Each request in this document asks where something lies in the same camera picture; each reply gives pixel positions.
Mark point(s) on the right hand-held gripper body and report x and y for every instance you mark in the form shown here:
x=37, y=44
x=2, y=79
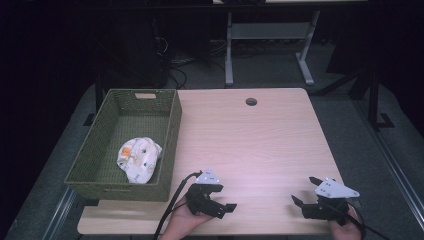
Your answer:
x=333, y=196

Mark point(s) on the white printed cloth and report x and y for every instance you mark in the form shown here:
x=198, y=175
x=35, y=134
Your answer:
x=140, y=160

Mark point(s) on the black metal stand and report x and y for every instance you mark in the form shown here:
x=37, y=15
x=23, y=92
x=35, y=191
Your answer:
x=375, y=96
x=98, y=96

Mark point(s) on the grey metal desk frame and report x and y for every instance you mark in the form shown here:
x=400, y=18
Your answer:
x=266, y=31

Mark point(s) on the grey metal floor rail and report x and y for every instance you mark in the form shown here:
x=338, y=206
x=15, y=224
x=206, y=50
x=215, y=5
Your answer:
x=393, y=160
x=60, y=213

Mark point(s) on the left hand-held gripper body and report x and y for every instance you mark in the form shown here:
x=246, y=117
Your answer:
x=200, y=200

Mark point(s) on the person's right hand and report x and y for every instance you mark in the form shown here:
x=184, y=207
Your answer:
x=346, y=230

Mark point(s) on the person's left hand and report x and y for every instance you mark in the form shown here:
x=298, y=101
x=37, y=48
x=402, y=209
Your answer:
x=183, y=223

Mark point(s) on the green woven basket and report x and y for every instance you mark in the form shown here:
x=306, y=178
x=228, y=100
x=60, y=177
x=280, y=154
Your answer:
x=100, y=156

